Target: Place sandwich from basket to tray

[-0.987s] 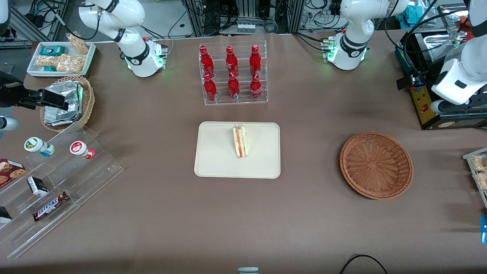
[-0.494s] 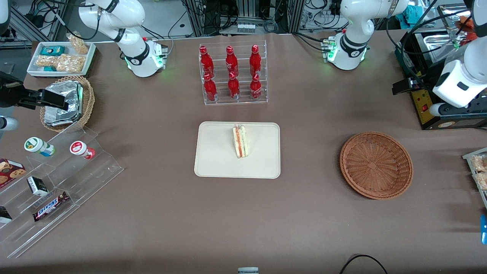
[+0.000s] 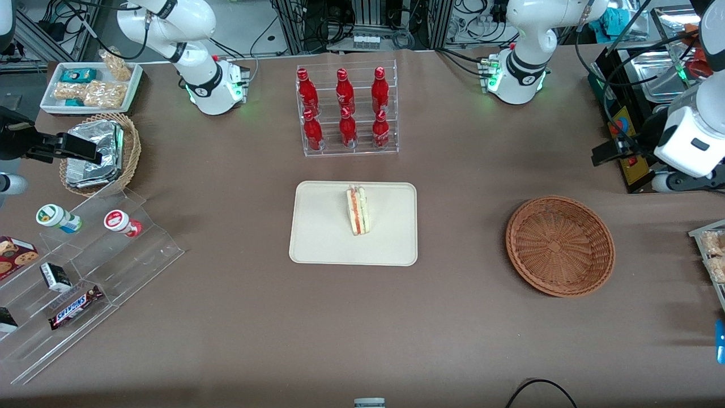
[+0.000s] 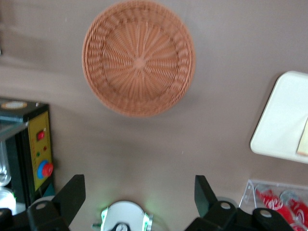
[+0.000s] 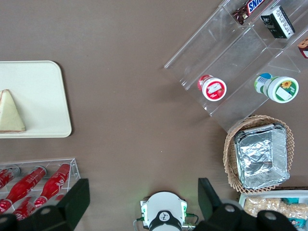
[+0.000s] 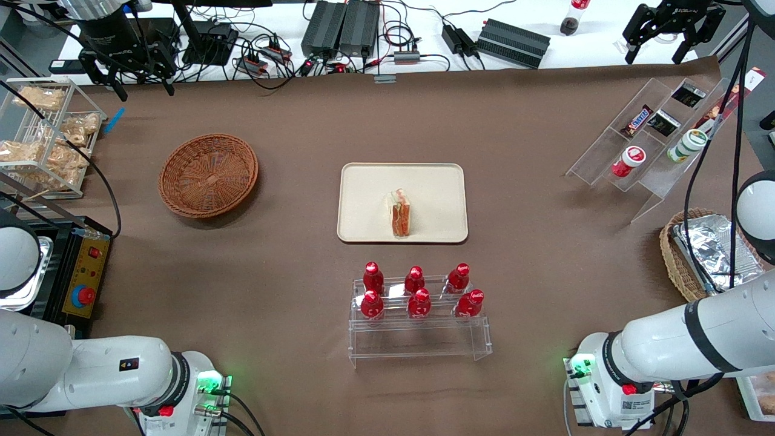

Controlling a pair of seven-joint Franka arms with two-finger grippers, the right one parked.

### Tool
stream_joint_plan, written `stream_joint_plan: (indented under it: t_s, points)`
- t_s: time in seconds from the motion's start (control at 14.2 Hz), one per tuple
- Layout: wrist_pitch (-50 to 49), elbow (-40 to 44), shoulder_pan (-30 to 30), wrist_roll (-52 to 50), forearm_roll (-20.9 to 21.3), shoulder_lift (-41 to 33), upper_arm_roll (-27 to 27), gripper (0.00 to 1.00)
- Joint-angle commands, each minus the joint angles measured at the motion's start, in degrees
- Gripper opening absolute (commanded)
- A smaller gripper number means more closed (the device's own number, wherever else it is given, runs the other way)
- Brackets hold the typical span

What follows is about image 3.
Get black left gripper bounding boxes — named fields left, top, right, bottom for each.
left=592, top=110, right=667, bottom=167

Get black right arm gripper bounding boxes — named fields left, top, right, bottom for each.
left=0, top=108, right=103, bottom=165

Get triangle sandwich with red filling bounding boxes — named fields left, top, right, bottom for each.
left=346, top=184, right=369, bottom=237

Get small tan wicker basket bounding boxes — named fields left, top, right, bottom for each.
left=59, top=113, right=142, bottom=198

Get white rectangular snack tray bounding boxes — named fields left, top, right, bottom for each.
left=40, top=61, right=143, bottom=116

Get round brown wicker basket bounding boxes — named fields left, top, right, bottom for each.
left=506, top=195, right=616, bottom=298

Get cream plastic tray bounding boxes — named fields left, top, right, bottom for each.
left=289, top=181, right=418, bottom=266

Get silver foil package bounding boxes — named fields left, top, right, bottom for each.
left=65, top=161, right=123, bottom=189
left=67, top=120, right=124, bottom=171

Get clear bag of rice crackers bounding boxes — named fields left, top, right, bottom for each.
left=54, top=82, right=91, bottom=103
left=84, top=79, right=126, bottom=109

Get black food warmer yellow panel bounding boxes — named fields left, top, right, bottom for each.
left=588, top=6, right=725, bottom=194

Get green lid yogurt cup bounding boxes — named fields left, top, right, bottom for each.
left=36, top=204, right=83, bottom=234

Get steel pan in warmer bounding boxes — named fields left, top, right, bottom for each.
left=630, top=50, right=689, bottom=104

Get red lid yogurt cup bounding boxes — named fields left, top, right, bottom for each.
left=104, top=210, right=143, bottom=238

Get clear bag of puffed snacks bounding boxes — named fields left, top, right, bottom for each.
left=99, top=48, right=134, bottom=82

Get chocolate chip cookie box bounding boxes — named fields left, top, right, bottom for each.
left=0, top=236, right=40, bottom=282

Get teal cloth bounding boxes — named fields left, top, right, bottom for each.
left=602, top=7, right=650, bottom=36

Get clear acrylic stepped display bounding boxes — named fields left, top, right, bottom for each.
left=0, top=187, right=185, bottom=386

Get small black and white box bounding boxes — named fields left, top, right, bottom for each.
left=40, top=262, right=73, bottom=294

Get Snickers chocolate bar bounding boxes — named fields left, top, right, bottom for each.
left=48, top=285, right=105, bottom=331

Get red cola bottle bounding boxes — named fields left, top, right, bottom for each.
left=372, top=109, right=391, bottom=150
left=371, top=66, right=390, bottom=114
left=297, top=68, right=319, bottom=117
left=303, top=109, right=325, bottom=151
left=339, top=107, right=359, bottom=149
left=335, top=68, right=356, bottom=114

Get clear acrylic bottle rack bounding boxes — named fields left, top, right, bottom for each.
left=296, top=59, right=399, bottom=158

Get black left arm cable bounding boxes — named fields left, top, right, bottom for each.
left=575, top=0, right=703, bottom=155

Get grey wire snack rack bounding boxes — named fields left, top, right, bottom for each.
left=688, top=220, right=725, bottom=313

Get black floor cable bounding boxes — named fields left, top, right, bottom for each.
left=506, top=379, right=578, bottom=408

